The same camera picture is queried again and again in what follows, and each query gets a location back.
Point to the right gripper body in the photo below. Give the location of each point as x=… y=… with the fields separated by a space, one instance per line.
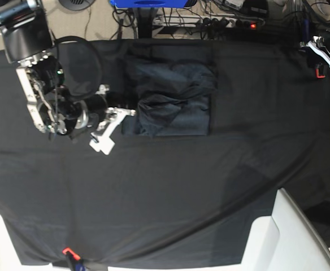
x=90 y=111

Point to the dark grey T-shirt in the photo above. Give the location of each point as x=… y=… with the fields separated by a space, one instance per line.
x=171 y=97

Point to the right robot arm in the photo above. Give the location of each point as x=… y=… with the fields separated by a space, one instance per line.
x=52 y=107

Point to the red black clamp right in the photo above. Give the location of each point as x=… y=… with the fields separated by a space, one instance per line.
x=319 y=70

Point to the white power strip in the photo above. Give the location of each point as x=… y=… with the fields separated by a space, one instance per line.
x=175 y=20

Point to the blue plastic box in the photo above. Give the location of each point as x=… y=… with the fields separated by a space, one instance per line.
x=152 y=3

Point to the black table cloth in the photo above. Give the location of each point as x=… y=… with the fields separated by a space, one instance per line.
x=171 y=202

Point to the round grey floor base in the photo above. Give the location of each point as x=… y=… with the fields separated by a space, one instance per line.
x=76 y=5

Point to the red blue clamp bottom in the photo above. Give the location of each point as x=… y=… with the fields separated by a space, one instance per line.
x=74 y=261

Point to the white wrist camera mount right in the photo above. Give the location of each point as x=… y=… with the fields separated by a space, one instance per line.
x=101 y=139

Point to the black table leg post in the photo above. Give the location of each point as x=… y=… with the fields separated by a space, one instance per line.
x=145 y=17

